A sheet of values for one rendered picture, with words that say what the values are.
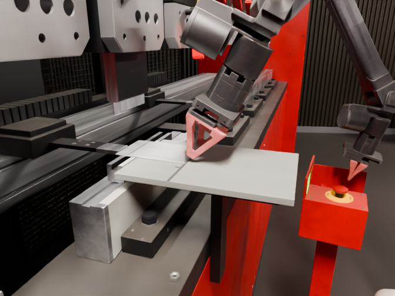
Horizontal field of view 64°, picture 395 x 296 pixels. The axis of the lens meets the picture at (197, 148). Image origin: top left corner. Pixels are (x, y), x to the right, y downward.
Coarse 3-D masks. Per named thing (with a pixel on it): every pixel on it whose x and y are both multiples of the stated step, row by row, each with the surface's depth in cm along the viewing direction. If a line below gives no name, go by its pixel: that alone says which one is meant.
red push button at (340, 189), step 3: (333, 186) 87; (336, 186) 86; (339, 186) 86; (342, 186) 86; (333, 189) 86; (336, 189) 85; (339, 189) 85; (342, 189) 85; (345, 189) 85; (336, 192) 85; (339, 192) 85; (342, 192) 84; (345, 192) 84; (336, 195) 86; (339, 195) 86; (342, 195) 86
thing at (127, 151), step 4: (140, 140) 62; (144, 140) 62; (132, 144) 60; (136, 144) 60; (140, 144) 60; (144, 144) 60; (128, 148) 58; (132, 148) 58; (136, 148) 58; (120, 152) 56; (124, 152) 56; (128, 152) 56; (132, 152) 56
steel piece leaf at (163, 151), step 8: (152, 144) 60; (160, 144) 60; (168, 144) 60; (176, 144) 60; (136, 152) 56; (144, 152) 56; (152, 152) 56; (160, 152) 56; (168, 152) 56; (176, 152) 56; (184, 152) 51; (160, 160) 53; (168, 160) 52; (176, 160) 52; (184, 160) 51
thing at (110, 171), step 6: (162, 132) 69; (150, 138) 64; (156, 138) 66; (162, 138) 64; (168, 138) 67; (120, 156) 55; (126, 156) 55; (114, 162) 52; (120, 162) 54; (108, 168) 51; (114, 168) 52; (120, 168) 51; (108, 174) 52; (108, 180) 52; (114, 180) 52; (120, 180) 51
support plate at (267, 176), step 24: (144, 168) 50; (168, 168) 50; (192, 168) 50; (216, 168) 50; (240, 168) 50; (264, 168) 50; (288, 168) 50; (216, 192) 43; (240, 192) 42; (264, 192) 42; (288, 192) 42
